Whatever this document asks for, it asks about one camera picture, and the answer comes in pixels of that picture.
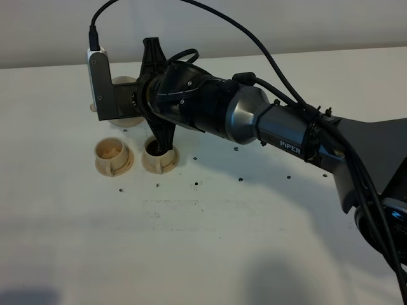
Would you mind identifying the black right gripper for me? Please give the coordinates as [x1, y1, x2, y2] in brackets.
[135, 37, 240, 153]

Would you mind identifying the beige teapot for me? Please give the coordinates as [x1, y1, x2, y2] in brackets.
[90, 76, 144, 128]

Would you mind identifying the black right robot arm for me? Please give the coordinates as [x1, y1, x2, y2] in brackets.
[137, 37, 406, 295]

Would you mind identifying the right beige teacup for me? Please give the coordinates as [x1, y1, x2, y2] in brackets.
[141, 136, 179, 174]

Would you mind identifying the beige teacup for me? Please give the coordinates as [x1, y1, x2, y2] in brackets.
[94, 137, 134, 177]
[141, 136, 179, 174]

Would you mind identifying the left beige teacup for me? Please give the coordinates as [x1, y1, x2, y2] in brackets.
[94, 137, 134, 177]

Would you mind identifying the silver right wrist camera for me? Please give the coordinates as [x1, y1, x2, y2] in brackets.
[86, 46, 141, 122]

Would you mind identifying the black right camera cable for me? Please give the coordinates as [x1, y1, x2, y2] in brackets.
[88, 0, 407, 305]

